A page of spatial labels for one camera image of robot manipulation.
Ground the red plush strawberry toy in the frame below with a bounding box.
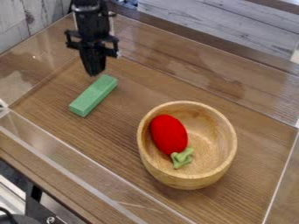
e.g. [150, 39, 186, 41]
[150, 115, 194, 170]

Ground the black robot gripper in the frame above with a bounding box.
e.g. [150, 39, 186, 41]
[64, 0, 119, 76]

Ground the clear acrylic tray wall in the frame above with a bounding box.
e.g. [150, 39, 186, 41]
[0, 100, 195, 224]

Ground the black metal table leg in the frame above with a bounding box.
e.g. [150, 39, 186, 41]
[24, 185, 67, 224]

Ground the green rectangular block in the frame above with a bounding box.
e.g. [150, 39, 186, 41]
[70, 74, 118, 117]

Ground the brown wooden bowl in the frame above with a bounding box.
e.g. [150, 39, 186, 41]
[136, 101, 238, 190]

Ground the black cable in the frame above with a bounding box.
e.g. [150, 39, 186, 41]
[0, 206, 16, 224]

